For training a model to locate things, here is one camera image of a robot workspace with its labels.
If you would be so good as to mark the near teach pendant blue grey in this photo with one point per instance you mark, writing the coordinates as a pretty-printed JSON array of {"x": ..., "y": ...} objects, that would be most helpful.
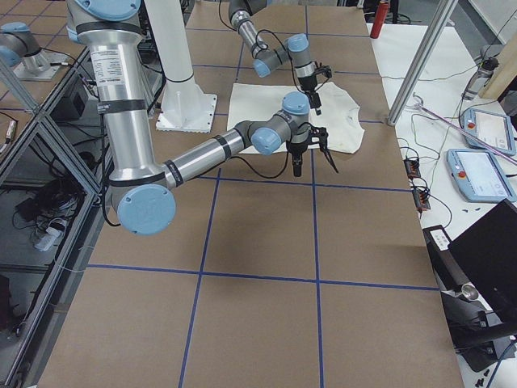
[{"x": 478, "y": 176}]

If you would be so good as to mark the red bottle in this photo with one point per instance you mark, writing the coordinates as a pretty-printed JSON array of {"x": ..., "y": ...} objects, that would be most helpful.
[{"x": 379, "y": 20}]

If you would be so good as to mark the cream long-sleeve cat shirt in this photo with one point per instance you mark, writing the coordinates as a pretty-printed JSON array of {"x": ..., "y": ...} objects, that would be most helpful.
[{"x": 340, "y": 113}]

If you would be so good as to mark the grey water bottle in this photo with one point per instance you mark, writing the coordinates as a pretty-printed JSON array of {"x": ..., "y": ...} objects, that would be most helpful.
[{"x": 480, "y": 78}]

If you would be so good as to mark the black monitor on stand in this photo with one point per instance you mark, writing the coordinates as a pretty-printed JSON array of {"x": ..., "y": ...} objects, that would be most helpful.
[{"x": 486, "y": 254}]

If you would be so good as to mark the aluminium frame post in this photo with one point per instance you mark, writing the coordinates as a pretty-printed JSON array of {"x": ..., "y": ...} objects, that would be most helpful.
[{"x": 433, "y": 32}]

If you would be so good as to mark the far teach pendant blue grey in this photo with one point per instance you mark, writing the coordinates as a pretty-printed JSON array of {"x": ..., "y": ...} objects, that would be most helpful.
[{"x": 492, "y": 128}]

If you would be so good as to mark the reacher grabber stick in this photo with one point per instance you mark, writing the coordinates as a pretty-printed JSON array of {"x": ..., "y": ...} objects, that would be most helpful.
[{"x": 419, "y": 105}]

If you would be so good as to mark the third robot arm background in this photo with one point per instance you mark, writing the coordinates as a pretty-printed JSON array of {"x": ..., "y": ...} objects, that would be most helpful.
[{"x": 17, "y": 42}]

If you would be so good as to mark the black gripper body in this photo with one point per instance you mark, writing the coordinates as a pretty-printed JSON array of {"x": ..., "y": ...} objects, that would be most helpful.
[
  {"x": 297, "y": 155},
  {"x": 308, "y": 84}
]

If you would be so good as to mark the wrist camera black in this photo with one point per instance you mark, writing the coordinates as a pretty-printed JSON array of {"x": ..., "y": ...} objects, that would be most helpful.
[
  {"x": 319, "y": 136},
  {"x": 324, "y": 70}
]

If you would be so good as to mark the teach pendant blue grey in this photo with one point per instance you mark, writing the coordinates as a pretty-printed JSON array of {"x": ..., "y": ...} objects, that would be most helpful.
[
  {"x": 478, "y": 176},
  {"x": 492, "y": 128}
]

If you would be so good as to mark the black red connector block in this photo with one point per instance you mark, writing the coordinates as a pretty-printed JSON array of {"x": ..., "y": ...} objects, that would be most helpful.
[
  {"x": 421, "y": 200},
  {"x": 412, "y": 168}
]

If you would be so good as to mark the black box with label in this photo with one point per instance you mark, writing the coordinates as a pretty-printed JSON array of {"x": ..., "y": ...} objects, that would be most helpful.
[{"x": 448, "y": 270}]

